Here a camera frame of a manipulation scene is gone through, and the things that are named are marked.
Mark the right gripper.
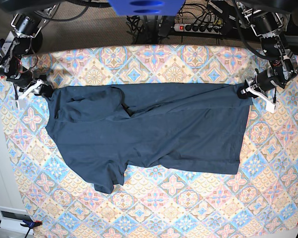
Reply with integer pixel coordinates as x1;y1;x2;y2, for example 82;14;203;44
14;75;54;109

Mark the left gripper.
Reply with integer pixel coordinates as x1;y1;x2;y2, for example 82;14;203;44
237;71;278;113

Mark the dark blue t-shirt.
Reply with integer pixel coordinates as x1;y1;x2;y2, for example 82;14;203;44
46;83;253;193

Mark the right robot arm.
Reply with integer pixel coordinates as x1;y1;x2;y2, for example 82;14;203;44
0;0;59;110

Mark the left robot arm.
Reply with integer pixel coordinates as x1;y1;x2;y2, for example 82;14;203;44
232;1;298;113

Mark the white power strip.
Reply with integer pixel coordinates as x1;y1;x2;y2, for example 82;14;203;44
173;23;220;34

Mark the colourful patterned tablecloth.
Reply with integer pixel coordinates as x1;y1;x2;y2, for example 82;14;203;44
0;45;298;238

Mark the blue clamp front left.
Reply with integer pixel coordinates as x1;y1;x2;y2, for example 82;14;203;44
0;219;42;230

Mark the white wall outlet box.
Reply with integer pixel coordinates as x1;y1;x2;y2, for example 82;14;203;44
0;206;31;235

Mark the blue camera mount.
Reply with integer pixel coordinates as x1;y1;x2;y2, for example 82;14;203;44
108;0;185;16

